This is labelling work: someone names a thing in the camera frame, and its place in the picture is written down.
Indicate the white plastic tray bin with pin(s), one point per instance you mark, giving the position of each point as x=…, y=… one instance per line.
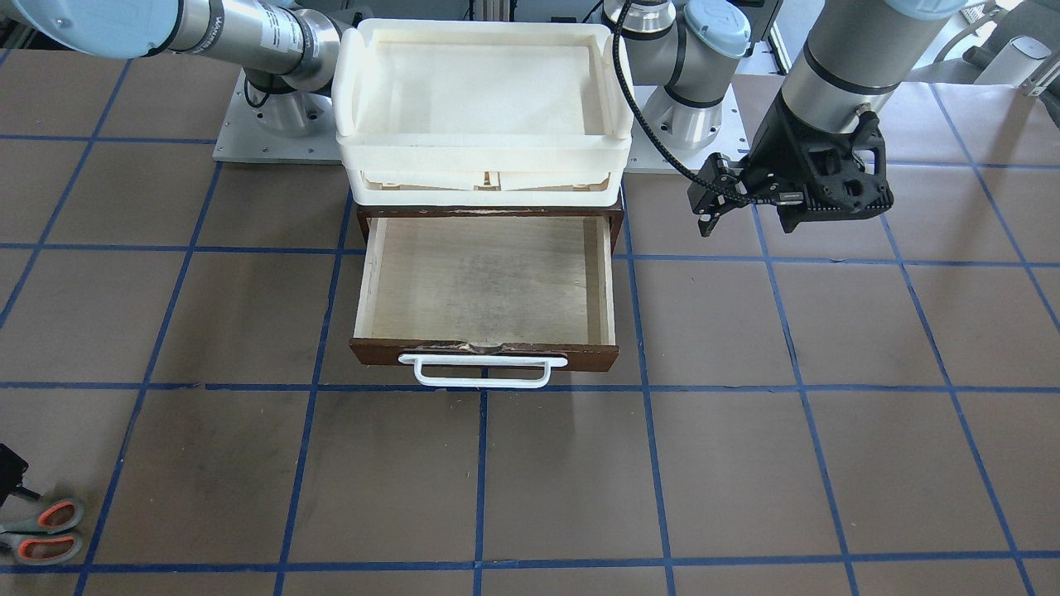
x=480, y=114

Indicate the open wooden drawer white handle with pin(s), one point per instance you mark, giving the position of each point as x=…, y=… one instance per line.
x=490, y=291

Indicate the orange grey scissors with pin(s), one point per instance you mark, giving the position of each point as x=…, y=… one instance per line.
x=50, y=538

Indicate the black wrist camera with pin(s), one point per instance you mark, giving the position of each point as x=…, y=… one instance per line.
x=719, y=196

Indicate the dark brown wooden cabinet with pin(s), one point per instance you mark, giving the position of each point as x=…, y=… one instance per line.
x=615, y=213

